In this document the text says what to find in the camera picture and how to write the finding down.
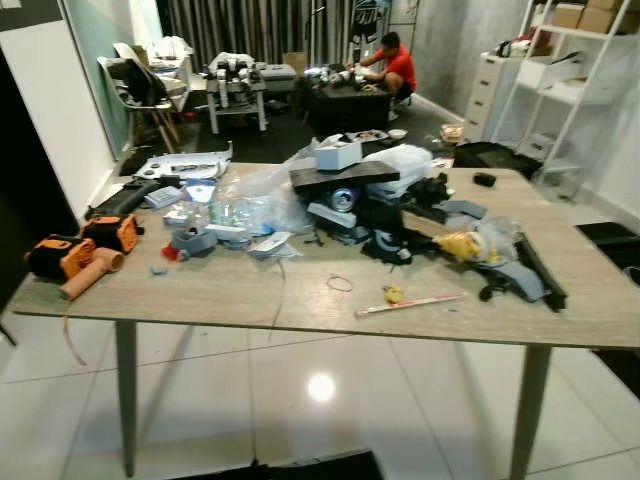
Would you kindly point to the white red chopstick wrapper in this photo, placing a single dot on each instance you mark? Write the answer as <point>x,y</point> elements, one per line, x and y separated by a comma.
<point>410,303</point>

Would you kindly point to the black grey gun-shaped tool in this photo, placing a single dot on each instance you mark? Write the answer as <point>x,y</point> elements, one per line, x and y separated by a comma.
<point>521,276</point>

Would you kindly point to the white ladder shelf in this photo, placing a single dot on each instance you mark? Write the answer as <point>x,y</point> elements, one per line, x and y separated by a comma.
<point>565,92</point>

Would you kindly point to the black bag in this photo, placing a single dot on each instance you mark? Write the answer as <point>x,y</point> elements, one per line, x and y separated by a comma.
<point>495,158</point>

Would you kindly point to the small black block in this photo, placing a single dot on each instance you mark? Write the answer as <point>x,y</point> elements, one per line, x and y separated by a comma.
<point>484,179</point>

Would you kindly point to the yellow toy in clear bag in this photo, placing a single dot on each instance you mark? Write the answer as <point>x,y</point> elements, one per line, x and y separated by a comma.
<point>460,245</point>

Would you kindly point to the grey metal table leg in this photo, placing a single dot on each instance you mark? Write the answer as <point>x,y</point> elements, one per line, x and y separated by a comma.
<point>528,415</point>
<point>125,400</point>

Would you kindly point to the white drawer cabinet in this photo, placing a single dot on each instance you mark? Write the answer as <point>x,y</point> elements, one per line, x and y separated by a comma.
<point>485,95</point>

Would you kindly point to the white plastic bag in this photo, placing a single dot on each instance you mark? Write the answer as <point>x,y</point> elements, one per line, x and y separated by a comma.
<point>402,162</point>

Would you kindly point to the small yellow tape measure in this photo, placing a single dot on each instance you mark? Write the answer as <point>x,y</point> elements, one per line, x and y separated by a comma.
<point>393,294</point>

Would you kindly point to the person in red shirt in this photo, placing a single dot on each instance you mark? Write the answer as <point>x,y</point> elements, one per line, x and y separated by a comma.
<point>400,66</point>

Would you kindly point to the silver can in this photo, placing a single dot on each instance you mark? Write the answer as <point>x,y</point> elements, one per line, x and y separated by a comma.
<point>343,198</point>

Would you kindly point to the flat black board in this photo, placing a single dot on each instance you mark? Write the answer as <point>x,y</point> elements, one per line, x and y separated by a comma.
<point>340,176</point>

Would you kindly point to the thin rubber band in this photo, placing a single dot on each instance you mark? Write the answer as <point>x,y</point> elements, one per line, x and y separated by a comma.
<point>333,279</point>

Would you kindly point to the small white box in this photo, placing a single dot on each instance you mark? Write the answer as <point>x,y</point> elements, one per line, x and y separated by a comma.
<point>338,154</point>

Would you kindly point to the low black table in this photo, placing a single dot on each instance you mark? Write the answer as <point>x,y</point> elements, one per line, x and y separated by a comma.
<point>348,108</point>

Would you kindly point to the clear plastic bag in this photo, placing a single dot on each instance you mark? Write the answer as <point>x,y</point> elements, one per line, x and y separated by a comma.
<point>262,200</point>

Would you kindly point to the black floor mat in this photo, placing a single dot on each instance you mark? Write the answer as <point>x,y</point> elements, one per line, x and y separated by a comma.
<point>300,468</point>

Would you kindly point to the small white table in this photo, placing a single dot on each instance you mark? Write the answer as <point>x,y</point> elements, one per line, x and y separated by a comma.
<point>235,85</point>

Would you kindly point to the striped grey curtain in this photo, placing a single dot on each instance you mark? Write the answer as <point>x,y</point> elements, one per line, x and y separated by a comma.
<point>260,25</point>

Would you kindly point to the grey part with red knob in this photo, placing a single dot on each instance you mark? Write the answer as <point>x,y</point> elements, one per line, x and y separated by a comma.
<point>192,243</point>

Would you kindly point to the white plastic tray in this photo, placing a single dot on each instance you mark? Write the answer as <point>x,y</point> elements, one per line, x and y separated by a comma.
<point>180,164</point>

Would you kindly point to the long black case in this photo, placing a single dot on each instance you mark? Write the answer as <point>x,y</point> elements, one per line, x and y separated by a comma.
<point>125,197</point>

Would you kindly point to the orange black power tool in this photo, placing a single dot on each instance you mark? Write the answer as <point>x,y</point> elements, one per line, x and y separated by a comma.
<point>115,232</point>

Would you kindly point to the white chair with dark clothes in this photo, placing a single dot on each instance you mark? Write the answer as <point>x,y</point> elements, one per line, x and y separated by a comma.
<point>135,82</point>

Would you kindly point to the orange black blower with tube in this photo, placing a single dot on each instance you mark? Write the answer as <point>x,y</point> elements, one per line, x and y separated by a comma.
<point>60,256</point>

